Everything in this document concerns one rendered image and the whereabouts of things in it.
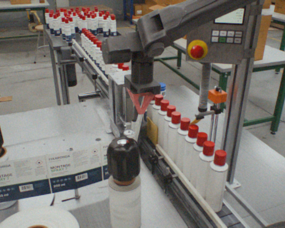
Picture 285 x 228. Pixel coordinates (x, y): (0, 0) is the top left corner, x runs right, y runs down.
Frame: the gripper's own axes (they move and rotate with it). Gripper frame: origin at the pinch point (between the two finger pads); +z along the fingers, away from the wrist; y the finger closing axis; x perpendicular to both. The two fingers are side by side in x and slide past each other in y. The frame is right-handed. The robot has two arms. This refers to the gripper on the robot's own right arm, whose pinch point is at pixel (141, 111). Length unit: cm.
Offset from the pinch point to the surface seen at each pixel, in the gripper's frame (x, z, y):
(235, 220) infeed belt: 22.7, 30.9, 19.6
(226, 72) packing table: 126, 44, -119
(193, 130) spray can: 19.0, 10.9, -1.9
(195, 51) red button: 18.5, -13.8, -4.5
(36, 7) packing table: 22, 48, -521
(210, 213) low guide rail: 15.4, 27.9, 16.6
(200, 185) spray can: 16.9, 24.9, 8.1
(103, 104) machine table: 13, 37, -81
